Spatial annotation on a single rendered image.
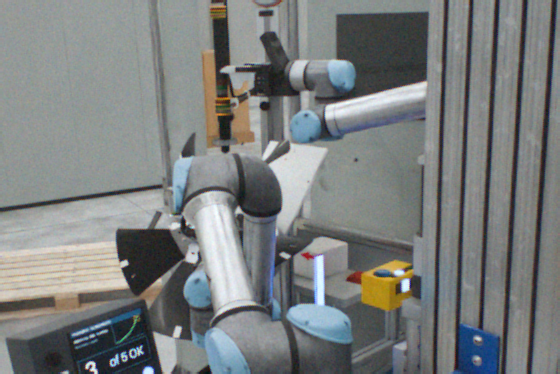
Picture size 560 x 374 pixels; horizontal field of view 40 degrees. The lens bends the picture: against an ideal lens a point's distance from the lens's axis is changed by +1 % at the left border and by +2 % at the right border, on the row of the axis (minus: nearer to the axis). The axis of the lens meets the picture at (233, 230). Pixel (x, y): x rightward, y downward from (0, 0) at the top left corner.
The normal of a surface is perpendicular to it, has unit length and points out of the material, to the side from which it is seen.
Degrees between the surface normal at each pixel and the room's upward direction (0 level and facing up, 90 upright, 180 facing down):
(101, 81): 90
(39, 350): 75
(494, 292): 90
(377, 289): 90
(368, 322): 90
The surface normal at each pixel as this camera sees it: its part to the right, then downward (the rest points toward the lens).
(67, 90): 0.43, 0.24
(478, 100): -0.80, 0.21
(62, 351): 0.63, -0.07
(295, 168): -0.60, -0.44
